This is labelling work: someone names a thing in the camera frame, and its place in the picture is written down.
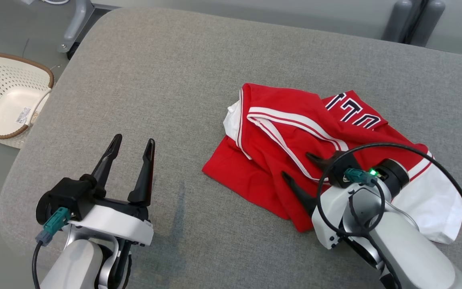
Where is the left black cable teal connector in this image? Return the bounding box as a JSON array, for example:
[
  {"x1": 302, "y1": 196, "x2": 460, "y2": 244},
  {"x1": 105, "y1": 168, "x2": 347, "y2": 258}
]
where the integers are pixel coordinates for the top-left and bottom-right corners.
[{"x1": 32, "y1": 208, "x2": 71, "y2": 289}]

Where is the grey metal stand leg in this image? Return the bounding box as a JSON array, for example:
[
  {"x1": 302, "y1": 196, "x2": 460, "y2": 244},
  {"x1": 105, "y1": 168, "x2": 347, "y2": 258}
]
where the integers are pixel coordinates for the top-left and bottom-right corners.
[{"x1": 57, "y1": 0, "x2": 96, "y2": 61}]

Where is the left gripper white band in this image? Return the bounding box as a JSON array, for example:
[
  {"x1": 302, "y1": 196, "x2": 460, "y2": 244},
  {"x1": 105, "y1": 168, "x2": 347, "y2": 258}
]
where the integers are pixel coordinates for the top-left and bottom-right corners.
[{"x1": 66, "y1": 134, "x2": 156, "y2": 246}]

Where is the grey metal partition post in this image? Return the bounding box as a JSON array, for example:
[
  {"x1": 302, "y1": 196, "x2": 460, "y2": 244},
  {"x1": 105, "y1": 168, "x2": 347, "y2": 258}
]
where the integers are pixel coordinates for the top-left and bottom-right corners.
[{"x1": 403, "y1": 0, "x2": 426, "y2": 44}]

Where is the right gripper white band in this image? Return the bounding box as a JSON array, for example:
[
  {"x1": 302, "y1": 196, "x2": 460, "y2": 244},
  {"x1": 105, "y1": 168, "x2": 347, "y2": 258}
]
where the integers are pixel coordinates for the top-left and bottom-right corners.
[{"x1": 281, "y1": 152, "x2": 392, "y2": 249}]

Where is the red white basketball jersey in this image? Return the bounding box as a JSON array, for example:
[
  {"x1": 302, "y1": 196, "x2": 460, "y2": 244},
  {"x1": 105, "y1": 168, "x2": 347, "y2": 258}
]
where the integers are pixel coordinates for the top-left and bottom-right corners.
[{"x1": 202, "y1": 82, "x2": 462, "y2": 244}]

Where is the cream perforated laundry basket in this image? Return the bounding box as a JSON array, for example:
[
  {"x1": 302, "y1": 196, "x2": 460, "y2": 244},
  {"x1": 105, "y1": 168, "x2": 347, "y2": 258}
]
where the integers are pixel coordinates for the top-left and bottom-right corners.
[{"x1": 0, "y1": 52, "x2": 55, "y2": 150}]

